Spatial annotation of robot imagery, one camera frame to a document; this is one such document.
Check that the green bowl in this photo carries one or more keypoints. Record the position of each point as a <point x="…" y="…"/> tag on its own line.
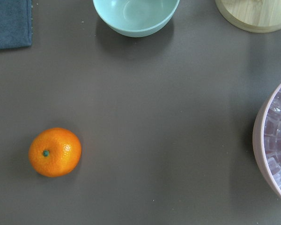
<point x="136" y="18"/>

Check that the orange mandarin fruit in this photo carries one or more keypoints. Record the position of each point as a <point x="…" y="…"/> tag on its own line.
<point x="55" y="152"/>

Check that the pink bowl with ice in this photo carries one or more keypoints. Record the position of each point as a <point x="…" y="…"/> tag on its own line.
<point x="266" y="140"/>

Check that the wooden cup tree stand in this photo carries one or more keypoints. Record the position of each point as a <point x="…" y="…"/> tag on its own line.
<point x="257" y="16"/>

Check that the grey folded cloth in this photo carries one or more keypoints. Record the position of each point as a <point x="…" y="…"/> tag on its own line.
<point x="15" y="23"/>

